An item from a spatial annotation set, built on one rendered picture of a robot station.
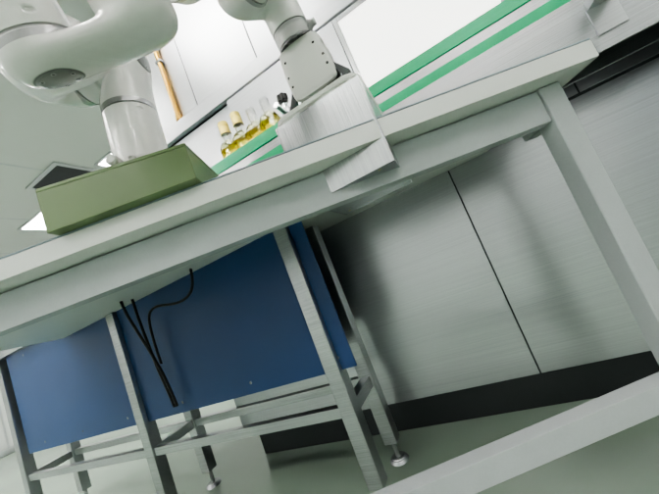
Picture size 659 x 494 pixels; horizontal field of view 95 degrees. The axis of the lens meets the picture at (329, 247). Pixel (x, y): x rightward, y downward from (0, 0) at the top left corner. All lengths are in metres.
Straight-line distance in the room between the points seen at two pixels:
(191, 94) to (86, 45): 1.06
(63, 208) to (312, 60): 0.49
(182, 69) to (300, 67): 0.96
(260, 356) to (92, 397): 0.79
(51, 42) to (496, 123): 0.62
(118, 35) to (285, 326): 0.64
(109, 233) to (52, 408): 1.28
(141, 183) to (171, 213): 0.06
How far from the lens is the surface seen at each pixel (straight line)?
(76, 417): 1.65
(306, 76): 0.69
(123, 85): 0.73
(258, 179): 0.49
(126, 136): 0.67
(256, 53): 1.37
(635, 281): 0.70
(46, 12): 0.50
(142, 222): 0.55
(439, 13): 1.13
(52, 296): 0.68
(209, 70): 1.49
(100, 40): 0.47
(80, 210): 0.58
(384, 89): 0.87
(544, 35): 0.87
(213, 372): 1.02
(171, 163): 0.53
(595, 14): 0.90
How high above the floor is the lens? 0.53
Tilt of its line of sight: 7 degrees up
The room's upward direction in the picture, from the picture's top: 21 degrees counter-clockwise
